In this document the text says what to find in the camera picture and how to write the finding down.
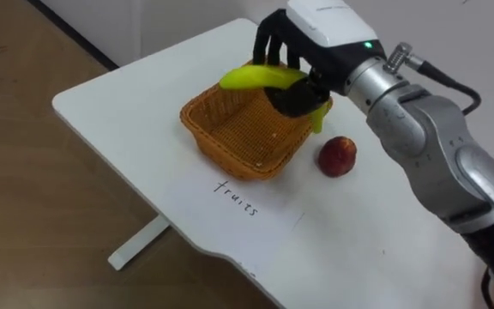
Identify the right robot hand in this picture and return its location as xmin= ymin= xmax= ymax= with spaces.
xmin=252 ymin=0 xmax=388 ymax=120

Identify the yellow-green banana soft toy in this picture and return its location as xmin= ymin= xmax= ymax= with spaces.
xmin=219 ymin=64 xmax=333 ymax=135

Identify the red round fruit soft toy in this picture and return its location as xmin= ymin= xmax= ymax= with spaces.
xmin=317 ymin=136 xmax=358 ymax=179

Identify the orange wicker basket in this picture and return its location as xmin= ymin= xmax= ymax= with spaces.
xmin=179 ymin=59 xmax=334 ymax=181

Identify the white desk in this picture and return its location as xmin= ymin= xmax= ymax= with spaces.
xmin=246 ymin=141 xmax=494 ymax=309
xmin=51 ymin=16 xmax=381 ymax=276

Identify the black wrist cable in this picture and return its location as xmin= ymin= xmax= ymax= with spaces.
xmin=383 ymin=41 xmax=483 ymax=117

